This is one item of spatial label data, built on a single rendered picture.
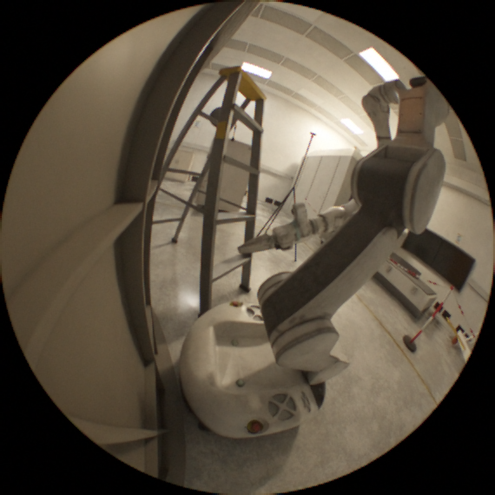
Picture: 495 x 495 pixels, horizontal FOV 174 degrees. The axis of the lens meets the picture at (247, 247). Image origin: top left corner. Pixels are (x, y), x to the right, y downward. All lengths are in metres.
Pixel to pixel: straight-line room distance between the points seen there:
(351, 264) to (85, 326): 0.38
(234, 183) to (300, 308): 3.02
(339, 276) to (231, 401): 0.41
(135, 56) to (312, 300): 0.40
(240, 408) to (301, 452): 0.59
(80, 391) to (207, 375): 0.40
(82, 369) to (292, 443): 0.91
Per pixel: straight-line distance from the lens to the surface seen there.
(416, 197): 0.36
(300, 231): 0.53
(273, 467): 0.94
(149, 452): 0.44
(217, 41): 0.46
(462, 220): 7.42
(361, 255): 0.34
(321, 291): 0.33
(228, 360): 0.61
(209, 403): 0.50
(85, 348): 0.16
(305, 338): 0.33
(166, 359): 0.88
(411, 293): 3.73
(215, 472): 0.87
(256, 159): 1.16
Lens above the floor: 0.83
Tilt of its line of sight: 23 degrees down
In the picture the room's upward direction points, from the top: 20 degrees clockwise
